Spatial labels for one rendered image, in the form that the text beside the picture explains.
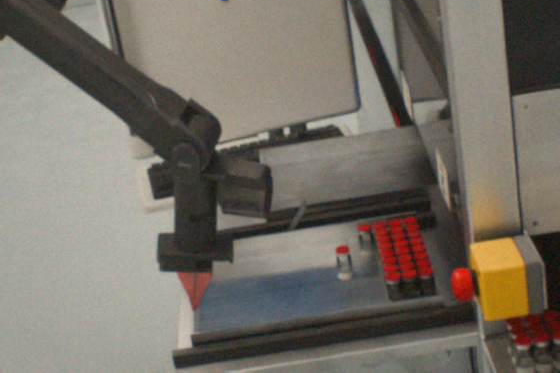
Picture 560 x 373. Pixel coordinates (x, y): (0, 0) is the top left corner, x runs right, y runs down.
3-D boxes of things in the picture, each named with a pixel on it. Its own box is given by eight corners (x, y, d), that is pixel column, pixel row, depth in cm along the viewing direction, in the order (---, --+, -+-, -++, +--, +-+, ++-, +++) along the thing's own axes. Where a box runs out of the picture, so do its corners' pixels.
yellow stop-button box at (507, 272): (530, 284, 148) (526, 233, 145) (545, 313, 141) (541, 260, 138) (470, 294, 148) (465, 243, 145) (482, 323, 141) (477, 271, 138)
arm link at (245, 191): (189, 109, 155) (171, 144, 148) (275, 118, 153) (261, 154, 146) (193, 184, 162) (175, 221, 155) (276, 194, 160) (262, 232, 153)
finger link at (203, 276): (212, 321, 160) (213, 259, 157) (158, 320, 160) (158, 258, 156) (211, 296, 167) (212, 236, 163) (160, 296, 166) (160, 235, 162)
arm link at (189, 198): (181, 154, 158) (168, 170, 153) (231, 160, 157) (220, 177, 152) (180, 201, 161) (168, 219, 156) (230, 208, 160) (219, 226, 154)
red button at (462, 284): (481, 287, 146) (478, 259, 144) (488, 304, 142) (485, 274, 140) (450, 292, 146) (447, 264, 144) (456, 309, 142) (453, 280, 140)
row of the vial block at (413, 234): (419, 242, 178) (416, 215, 177) (438, 302, 162) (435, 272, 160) (404, 244, 179) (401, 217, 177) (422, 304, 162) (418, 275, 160)
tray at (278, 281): (418, 231, 182) (415, 211, 181) (446, 318, 158) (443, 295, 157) (199, 265, 183) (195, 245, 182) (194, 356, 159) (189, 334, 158)
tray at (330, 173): (449, 137, 213) (447, 119, 212) (478, 197, 190) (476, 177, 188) (262, 167, 214) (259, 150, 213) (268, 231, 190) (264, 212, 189)
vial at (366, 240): (374, 249, 179) (371, 222, 177) (376, 256, 177) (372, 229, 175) (360, 251, 179) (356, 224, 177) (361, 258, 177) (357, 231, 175)
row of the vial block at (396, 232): (404, 245, 179) (401, 217, 177) (422, 304, 162) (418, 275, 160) (390, 247, 179) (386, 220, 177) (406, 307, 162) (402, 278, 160)
